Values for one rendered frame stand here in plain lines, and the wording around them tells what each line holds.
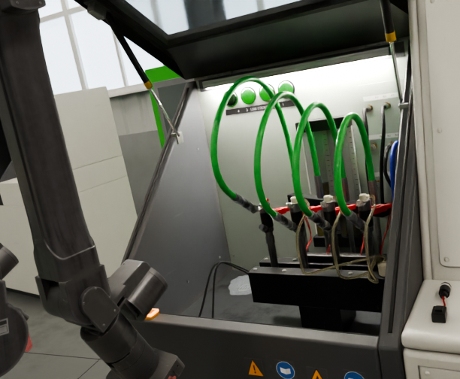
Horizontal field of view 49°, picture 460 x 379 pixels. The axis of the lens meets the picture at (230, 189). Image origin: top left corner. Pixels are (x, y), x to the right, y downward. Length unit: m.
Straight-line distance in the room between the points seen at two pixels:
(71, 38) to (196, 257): 5.17
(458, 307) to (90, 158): 3.44
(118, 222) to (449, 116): 3.47
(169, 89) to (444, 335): 3.51
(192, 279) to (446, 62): 0.88
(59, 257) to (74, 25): 5.95
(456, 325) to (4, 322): 0.69
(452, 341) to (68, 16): 5.98
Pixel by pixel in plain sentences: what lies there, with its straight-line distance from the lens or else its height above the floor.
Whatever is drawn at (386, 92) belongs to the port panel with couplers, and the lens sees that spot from 1.34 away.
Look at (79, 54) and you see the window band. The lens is 6.44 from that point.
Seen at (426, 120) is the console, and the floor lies 1.29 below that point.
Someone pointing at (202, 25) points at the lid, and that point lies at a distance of 1.36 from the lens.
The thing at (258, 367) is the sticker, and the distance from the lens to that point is 1.07.
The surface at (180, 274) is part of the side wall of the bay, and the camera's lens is 1.45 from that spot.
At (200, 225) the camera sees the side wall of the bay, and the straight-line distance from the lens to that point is 1.52.
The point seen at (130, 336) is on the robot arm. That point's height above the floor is 1.14.
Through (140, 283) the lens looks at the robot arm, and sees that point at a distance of 0.70.
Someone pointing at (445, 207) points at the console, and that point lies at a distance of 1.08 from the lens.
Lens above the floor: 1.44
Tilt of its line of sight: 12 degrees down
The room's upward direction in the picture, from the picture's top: 11 degrees counter-clockwise
